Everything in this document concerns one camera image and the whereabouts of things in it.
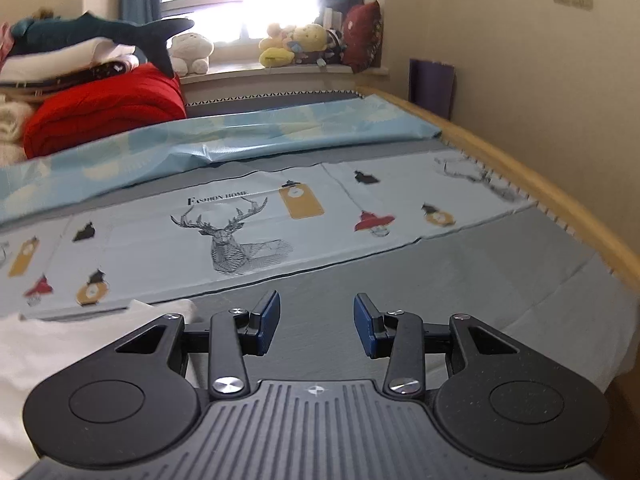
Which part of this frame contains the red folded quilt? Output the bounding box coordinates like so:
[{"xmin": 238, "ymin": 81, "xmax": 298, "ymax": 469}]
[{"xmin": 22, "ymin": 63, "xmax": 188, "ymax": 159}]

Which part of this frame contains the purple board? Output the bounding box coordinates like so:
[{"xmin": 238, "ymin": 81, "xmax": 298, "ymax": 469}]
[{"xmin": 409, "ymin": 58, "xmax": 457, "ymax": 120}]

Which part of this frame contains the white folded bedding with pink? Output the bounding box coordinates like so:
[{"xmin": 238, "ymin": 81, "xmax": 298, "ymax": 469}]
[{"xmin": 0, "ymin": 40, "xmax": 138, "ymax": 81}]

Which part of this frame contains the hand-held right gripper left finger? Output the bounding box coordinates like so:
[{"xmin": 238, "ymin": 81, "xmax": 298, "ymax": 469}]
[{"xmin": 115, "ymin": 290, "xmax": 281, "ymax": 398}]

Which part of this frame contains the cream folded blanket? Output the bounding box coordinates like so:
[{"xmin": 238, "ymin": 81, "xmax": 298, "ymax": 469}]
[{"xmin": 0, "ymin": 92, "xmax": 38, "ymax": 166}]

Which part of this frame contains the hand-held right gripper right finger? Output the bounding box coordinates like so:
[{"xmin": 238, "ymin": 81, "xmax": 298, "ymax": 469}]
[{"xmin": 353, "ymin": 292, "xmax": 521, "ymax": 396}]

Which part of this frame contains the dark star print cushion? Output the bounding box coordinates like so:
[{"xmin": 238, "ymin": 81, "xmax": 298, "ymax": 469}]
[{"xmin": 0, "ymin": 57, "xmax": 141, "ymax": 96}]

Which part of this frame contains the light blue patterned cloth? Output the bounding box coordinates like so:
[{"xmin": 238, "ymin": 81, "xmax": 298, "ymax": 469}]
[{"xmin": 0, "ymin": 95, "xmax": 443, "ymax": 226}]

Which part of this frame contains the white plush bear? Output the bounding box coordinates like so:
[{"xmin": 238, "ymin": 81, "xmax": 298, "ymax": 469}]
[{"xmin": 167, "ymin": 32, "xmax": 215, "ymax": 77}]

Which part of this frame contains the yellow face plush doll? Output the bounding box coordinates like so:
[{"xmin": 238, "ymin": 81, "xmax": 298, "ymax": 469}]
[{"xmin": 290, "ymin": 23, "xmax": 346, "ymax": 66}]

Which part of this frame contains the dark teal shark plush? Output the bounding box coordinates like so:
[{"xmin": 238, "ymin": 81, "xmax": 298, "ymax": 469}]
[{"xmin": 10, "ymin": 11, "xmax": 196, "ymax": 79}]

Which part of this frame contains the white small garment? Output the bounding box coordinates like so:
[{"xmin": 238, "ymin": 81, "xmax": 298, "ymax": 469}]
[{"xmin": 0, "ymin": 299, "xmax": 201, "ymax": 480}]

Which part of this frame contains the yellow duck plush toy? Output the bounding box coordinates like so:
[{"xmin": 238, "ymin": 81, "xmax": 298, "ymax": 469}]
[{"xmin": 258, "ymin": 22, "xmax": 296, "ymax": 68}]

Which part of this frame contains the white window sill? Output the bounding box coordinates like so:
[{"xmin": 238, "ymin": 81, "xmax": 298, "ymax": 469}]
[{"xmin": 177, "ymin": 62, "xmax": 391, "ymax": 103}]

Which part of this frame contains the dark red pillow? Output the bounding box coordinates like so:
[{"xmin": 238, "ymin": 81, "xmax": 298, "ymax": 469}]
[{"xmin": 341, "ymin": 1, "xmax": 383, "ymax": 73}]

